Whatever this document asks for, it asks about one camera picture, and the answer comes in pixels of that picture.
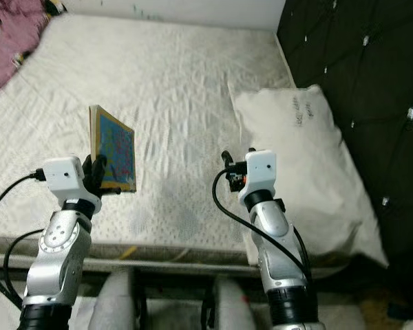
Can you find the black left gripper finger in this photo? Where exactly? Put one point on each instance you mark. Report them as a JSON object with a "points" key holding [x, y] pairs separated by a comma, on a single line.
{"points": [[100, 172]]}

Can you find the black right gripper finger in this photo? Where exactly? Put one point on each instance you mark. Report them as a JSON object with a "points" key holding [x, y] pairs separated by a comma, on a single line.
{"points": [[227, 161]]}

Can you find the colourful children's book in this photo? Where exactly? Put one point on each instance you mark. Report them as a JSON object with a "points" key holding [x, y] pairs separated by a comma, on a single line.
{"points": [[118, 148]]}

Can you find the white pillow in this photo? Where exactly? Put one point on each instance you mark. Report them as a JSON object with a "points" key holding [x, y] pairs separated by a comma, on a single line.
{"points": [[310, 151]]}

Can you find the white quilted mattress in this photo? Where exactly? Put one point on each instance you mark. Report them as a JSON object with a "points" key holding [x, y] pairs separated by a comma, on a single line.
{"points": [[165, 82]]}

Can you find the silver left robot leg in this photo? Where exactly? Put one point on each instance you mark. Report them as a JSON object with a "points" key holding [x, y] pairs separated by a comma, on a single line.
{"points": [[113, 302]]}

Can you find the silver robot leg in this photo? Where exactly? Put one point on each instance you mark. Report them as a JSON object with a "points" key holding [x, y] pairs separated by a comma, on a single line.
{"points": [[234, 309], [113, 302]]}

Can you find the silver right robot leg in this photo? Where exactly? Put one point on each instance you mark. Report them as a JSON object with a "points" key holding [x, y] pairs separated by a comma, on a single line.
{"points": [[234, 309]]}

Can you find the pink cartoon print blanket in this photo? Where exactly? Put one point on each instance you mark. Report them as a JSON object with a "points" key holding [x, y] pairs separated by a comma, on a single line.
{"points": [[10, 41]]}

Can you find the black tufted headboard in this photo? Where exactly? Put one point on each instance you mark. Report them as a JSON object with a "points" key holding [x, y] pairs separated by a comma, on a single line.
{"points": [[358, 48]]}

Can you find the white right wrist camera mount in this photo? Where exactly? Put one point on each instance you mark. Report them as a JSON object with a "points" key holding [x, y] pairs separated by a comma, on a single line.
{"points": [[259, 175]]}

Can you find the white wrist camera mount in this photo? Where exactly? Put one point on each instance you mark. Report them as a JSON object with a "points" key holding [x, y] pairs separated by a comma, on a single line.
{"points": [[259, 175], [65, 179]]}

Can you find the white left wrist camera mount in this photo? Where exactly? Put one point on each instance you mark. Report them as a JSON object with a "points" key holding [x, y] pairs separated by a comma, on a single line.
{"points": [[65, 179]]}

